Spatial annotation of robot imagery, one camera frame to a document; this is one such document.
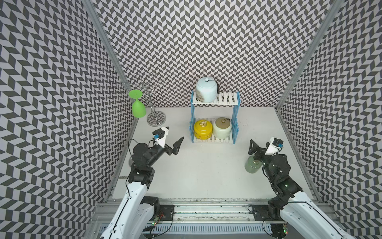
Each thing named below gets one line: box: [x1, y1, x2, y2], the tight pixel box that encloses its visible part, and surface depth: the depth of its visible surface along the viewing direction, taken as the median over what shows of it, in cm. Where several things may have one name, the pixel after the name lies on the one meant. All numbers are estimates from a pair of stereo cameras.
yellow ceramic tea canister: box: [193, 119, 213, 140], surface depth 96 cm
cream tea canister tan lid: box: [212, 117, 233, 139], surface depth 97 cm
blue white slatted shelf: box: [189, 90, 242, 145], surface depth 93 cm
